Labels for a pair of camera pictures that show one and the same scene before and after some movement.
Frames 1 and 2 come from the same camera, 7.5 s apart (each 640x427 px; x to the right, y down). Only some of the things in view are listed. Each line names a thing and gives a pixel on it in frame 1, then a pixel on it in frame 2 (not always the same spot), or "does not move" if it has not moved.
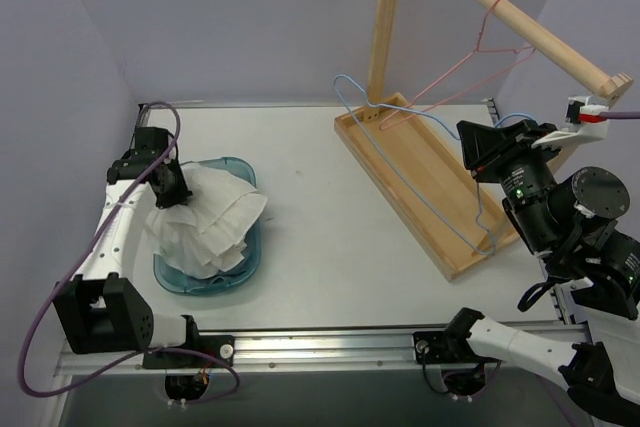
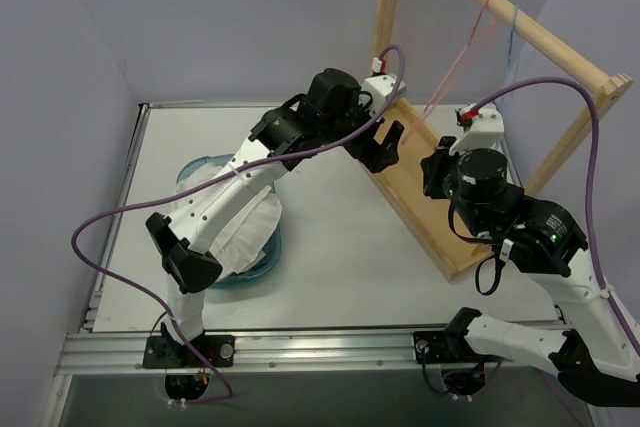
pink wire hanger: x=385 y=125 to x=485 y=21
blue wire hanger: x=480 y=223 to x=513 y=74
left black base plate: x=221 y=346 does not move
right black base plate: x=439 y=347 does not move
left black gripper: x=170 y=192 to x=370 y=151
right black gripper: x=495 y=159 to x=439 y=175
